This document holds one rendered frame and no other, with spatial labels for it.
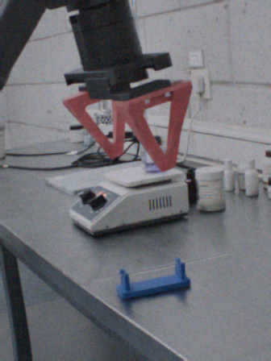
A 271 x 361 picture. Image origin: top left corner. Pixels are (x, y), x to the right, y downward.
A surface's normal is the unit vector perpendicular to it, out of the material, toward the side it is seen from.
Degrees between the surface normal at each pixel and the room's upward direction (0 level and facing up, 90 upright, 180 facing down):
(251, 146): 90
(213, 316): 0
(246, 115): 90
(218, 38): 90
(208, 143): 90
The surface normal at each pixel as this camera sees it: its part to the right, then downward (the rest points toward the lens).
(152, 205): 0.42, 0.17
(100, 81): -0.84, 0.36
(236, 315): -0.08, -0.97
